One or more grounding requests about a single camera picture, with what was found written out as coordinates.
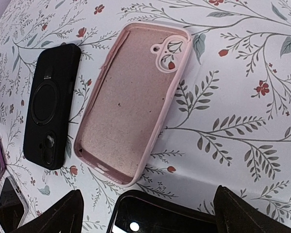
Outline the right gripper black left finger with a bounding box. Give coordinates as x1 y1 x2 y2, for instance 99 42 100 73
13 189 84 233

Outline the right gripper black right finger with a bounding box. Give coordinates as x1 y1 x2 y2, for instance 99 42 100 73
213 185 291 233

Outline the black phone case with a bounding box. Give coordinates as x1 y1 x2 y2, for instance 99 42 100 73
23 44 81 170

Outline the pink phone case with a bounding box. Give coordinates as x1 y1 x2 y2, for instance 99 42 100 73
74 21 192 187

